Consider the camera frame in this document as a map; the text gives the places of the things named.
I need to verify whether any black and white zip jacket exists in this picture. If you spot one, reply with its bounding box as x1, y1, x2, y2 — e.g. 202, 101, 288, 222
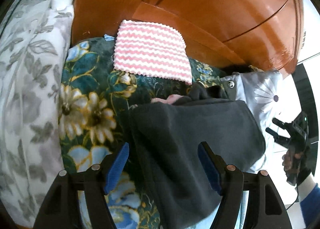
129, 83, 266, 228

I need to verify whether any blue and white sleeve forearm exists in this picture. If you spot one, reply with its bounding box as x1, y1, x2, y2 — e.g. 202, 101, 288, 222
297, 169, 319, 227

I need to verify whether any right hand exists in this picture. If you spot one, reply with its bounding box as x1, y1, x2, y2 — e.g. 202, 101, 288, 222
282, 150, 304, 173

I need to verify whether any grey-blue floral duvet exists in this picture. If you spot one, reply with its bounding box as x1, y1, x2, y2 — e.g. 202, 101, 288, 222
220, 70, 283, 173

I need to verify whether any brown wooden headboard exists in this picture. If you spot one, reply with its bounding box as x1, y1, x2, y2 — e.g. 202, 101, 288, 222
72, 0, 303, 76

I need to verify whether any green floral bed sheet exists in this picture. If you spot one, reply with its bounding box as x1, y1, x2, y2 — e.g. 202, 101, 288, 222
57, 36, 230, 229

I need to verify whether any pink striped cloth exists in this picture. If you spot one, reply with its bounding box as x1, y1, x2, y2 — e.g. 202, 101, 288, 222
113, 20, 192, 85

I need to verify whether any grey leaf pattern pillow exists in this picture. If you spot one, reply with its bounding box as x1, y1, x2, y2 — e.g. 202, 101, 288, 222
1, 0, 74, 228

